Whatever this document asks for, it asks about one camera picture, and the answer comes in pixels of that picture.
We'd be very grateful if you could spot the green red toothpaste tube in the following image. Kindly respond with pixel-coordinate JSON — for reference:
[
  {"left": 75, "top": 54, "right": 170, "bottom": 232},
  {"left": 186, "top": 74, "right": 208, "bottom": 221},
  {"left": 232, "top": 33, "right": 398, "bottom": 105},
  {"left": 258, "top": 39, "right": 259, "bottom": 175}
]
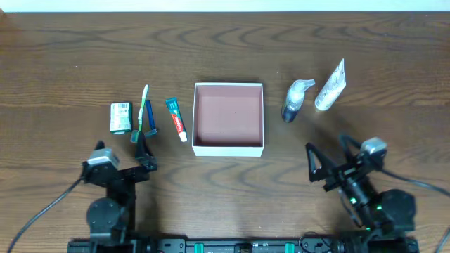
[{"left": 165, "top": 98, "right": 188, "bottom": 142}]

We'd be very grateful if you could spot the left black cable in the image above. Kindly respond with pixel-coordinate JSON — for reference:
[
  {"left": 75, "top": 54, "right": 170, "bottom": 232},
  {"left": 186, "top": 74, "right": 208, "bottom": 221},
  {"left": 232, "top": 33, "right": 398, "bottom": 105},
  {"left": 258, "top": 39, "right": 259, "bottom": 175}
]
[{"left": 6, "top": 177, "right": 85, "bottom": 253}]

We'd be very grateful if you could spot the white open cardboard box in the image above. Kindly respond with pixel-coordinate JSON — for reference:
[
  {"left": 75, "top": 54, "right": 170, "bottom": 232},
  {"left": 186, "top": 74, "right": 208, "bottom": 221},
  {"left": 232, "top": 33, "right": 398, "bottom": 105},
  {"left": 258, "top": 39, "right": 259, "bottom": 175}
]
[{"left": 191, "top": 82, "right": 264, "bottom": 157}]

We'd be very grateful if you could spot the green white toothbrush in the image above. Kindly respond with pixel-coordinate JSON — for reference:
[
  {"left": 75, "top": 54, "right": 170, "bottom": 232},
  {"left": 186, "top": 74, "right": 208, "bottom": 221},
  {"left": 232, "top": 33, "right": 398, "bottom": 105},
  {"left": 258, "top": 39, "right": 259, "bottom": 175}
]
[{"left": 130, "top": 84, "right": 149, "bottom": 143}]

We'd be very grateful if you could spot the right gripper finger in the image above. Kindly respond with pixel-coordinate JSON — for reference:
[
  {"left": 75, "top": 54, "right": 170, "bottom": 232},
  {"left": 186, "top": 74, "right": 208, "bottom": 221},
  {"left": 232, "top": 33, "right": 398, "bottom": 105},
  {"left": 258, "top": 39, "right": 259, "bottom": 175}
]
[
  {"left": 305, "top": 143, "right": 337, "bottom": 176},
  {"left": 339, "top": 134, "right": 361, "bottom": 155}
]

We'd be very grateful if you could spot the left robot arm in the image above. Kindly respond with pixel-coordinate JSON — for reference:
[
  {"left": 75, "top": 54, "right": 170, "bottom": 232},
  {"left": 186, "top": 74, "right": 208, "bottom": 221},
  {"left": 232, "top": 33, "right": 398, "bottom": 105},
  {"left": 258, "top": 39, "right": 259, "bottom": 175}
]
[{"left": 82, "top": 132, "right": 158, "bottom": 252}]

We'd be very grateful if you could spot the green white soap box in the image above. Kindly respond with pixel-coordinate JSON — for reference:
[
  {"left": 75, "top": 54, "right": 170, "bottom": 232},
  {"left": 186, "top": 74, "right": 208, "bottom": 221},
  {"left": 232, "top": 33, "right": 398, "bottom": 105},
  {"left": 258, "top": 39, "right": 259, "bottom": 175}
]
[{"left": 110, "top": 102, "right": 132, "bottom": 135}]

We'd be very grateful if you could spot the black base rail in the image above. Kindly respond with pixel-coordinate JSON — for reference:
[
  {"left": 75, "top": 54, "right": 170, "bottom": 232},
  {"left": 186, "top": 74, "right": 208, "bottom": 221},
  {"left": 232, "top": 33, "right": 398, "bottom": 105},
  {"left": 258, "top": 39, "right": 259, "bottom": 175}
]
[{"left": 67, "top": 235, "right": 420, "bottom": 253}]

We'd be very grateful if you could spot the blue disposable razor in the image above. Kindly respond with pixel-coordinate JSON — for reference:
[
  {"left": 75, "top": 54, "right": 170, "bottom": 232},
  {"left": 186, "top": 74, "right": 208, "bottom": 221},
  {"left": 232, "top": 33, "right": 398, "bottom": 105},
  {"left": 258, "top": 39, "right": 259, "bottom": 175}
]
[{"left": 145, "top": 100, "right": 158, "bottom": 138}]

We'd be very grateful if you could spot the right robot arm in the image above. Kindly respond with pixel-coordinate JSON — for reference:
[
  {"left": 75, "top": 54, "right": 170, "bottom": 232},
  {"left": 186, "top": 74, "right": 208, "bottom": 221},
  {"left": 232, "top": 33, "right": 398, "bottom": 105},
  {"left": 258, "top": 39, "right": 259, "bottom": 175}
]
[{"left": 305, "top": 135, "right": 416, "bottom": 239}]

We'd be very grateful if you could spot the clear pump soap bottle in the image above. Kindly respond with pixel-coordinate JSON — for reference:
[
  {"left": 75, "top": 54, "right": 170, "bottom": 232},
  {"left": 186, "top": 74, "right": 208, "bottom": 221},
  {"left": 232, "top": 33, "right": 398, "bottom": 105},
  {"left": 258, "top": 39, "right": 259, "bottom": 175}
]
[{"left": 282, "top": 79, "right": 315, "bottom": 123}]

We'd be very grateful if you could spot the white patterned cream tube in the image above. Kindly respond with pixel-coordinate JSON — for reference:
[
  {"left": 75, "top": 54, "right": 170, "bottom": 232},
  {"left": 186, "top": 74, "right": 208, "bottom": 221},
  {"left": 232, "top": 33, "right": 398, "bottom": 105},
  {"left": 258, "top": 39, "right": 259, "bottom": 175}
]
[{"left": 314, "top": 58, "right": 347, "bottom": 111}]

